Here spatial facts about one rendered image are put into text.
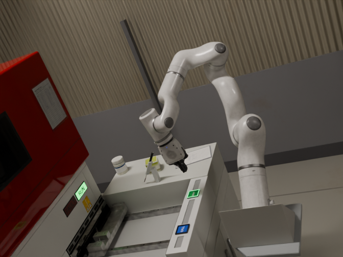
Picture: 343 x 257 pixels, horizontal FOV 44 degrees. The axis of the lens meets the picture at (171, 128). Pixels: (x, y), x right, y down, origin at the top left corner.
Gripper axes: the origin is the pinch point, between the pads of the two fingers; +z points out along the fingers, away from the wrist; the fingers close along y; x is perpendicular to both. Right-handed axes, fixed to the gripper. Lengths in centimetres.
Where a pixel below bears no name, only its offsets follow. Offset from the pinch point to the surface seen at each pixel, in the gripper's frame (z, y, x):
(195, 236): 19.4, 0.3, -27.4
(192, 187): 14.7, -5.4, 6.7
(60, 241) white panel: -4, -59, -30
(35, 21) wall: -109, -139, 190
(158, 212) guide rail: 21.6, -31.5, 8.0
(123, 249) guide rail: 18.4, -42.0, -19.0
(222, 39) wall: -12, 3, 179
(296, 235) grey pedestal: 38, 37, -23
